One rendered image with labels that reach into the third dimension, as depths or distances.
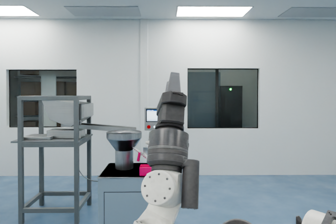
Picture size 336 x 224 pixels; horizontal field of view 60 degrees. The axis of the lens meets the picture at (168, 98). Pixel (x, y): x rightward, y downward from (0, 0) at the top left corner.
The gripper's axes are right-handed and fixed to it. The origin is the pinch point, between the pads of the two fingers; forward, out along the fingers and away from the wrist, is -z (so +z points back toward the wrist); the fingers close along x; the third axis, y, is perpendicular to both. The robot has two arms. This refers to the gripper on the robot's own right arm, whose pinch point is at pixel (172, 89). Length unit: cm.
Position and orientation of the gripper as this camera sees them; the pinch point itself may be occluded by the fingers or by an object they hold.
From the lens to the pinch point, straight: 69.1
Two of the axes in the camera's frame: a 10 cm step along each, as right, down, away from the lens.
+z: -0.7, 9.2, -3.8
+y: -9.8, -1.2, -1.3
